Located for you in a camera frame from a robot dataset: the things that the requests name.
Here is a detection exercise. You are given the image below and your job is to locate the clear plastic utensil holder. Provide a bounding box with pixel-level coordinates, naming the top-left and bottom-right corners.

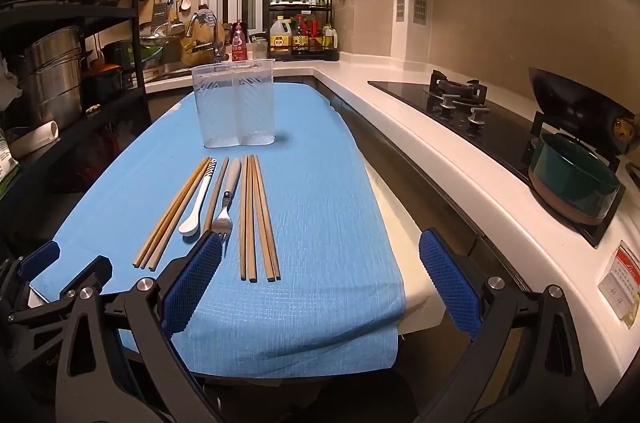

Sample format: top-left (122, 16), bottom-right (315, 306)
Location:
top-left (192, 59), bottom-right (276, 149)

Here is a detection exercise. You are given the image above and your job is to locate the black gas stove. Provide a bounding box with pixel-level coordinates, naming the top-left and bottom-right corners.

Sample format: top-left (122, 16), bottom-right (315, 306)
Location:
top-left (371, 70), bottom-right (626, 247)

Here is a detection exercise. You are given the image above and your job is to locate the black wok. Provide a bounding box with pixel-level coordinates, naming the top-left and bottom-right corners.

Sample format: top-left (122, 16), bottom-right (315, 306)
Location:
top-left (528, 68), bottom-right (639, 156)

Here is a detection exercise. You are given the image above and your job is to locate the green cooking pot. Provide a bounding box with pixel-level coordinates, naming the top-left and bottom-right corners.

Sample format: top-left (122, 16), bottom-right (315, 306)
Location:
top-left (528, 133), bottom-right (620, 226)

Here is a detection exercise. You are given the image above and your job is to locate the yellow oil bottle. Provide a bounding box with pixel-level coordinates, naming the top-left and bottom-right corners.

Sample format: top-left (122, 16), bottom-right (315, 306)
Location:
top-left (269, 16), bottom-right (293, 57)

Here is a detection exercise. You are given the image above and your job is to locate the black metal shelf rack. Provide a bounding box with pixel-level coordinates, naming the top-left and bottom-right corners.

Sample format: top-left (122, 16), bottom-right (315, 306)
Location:
top-left (0, 0), bottom-right (189, 204)

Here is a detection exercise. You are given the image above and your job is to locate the glass jar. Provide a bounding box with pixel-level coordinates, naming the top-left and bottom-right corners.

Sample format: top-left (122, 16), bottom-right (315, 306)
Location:
top-left (252, 36), bottom-right (268, 60)

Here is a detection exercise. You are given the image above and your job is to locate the grey handled metal fork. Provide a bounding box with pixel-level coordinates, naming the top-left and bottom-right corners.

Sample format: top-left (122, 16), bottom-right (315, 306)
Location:
top-left (212, 158), bottom-right (242, 243)

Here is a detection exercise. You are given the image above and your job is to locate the small desk calendar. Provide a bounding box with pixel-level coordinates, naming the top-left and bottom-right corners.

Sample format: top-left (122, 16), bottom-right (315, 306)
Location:
top-left (598, 241), bottom-right (640, 329)

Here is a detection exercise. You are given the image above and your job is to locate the stainless steel stockpot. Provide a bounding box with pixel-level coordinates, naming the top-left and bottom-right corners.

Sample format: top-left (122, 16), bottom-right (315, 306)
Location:
top-left (20, 27), bottom-right (82, 128)

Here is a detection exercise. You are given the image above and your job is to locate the white paper roll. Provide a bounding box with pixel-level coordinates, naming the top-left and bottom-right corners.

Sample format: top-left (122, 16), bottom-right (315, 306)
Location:
top-left (10, 121), bottom-right (60, 159)

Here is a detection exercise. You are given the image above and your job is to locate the kitchen faucet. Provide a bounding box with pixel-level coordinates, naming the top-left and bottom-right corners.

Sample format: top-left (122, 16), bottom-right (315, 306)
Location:
top-left (182, 5), bottom-right (226, 59)

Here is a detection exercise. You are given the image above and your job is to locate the blue table cloth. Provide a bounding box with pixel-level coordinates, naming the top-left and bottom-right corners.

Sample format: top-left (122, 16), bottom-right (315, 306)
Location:
top-left (29, 81), bottom-right (407, 379)

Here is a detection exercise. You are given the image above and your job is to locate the black spice rack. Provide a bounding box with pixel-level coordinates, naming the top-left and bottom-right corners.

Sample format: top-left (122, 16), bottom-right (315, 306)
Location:
top-left (267, 0), bottom-right (340, 61)

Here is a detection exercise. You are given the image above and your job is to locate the white ceramic spoon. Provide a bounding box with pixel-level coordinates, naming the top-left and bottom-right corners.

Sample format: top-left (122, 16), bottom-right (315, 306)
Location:
top-left (179, 159), bottom-right (217, 238)

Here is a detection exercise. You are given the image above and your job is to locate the red dish soap bottle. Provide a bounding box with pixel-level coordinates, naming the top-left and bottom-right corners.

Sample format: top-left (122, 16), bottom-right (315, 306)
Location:
top-left (231, 21), bottom-right (248, 61)

